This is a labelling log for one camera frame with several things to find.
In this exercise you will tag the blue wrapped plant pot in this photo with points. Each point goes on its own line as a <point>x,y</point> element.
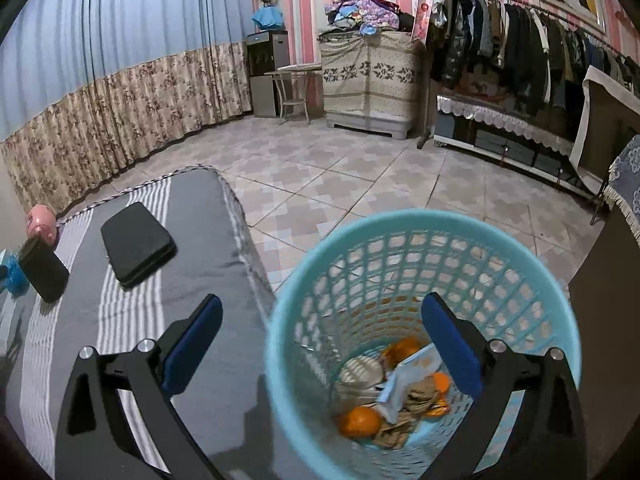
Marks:
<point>267,15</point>

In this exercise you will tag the low bench with lace cloth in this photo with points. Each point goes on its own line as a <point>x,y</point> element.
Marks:
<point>500,120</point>

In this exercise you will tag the pink piggy bank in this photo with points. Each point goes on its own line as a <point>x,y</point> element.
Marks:
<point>42,222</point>

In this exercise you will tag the blue and floral curtain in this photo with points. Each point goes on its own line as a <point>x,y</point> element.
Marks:
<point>125,60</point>

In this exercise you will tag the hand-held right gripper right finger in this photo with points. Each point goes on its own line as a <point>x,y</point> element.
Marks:
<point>452,345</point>

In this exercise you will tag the cabinet with patterned cloth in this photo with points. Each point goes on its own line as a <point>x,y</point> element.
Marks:
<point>367,85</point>

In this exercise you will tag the orange peel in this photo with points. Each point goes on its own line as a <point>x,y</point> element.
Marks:
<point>440,385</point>
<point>400,350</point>
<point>360,422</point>

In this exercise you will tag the small round table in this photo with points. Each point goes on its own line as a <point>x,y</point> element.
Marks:
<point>295,69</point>

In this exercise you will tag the light blue plastic basket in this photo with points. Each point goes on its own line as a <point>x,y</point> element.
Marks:
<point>310,280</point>

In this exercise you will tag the row of hanging clothes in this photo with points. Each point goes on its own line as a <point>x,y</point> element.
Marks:
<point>525,45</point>

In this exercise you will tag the pile of colourful clothes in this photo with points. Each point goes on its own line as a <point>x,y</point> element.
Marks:
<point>365,12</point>

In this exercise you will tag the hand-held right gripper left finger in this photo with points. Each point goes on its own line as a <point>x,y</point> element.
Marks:
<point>192,355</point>

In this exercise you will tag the table with cream cloth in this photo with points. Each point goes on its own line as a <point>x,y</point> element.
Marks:
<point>605,110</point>

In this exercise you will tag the white wrapper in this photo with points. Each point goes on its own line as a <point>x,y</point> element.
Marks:
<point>405,380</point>

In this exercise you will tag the pink hanging bag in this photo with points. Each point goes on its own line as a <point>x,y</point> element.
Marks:
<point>422,15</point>

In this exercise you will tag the black cylinder speaker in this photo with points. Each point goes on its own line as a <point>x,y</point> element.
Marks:
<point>44,270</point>

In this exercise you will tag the blue fuzzy ball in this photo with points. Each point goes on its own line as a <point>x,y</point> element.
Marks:
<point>15,277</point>

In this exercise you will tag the flat black case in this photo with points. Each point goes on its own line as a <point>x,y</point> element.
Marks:
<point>137,242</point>

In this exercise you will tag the grey water dispenser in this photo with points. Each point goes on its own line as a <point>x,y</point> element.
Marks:
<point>265,75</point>

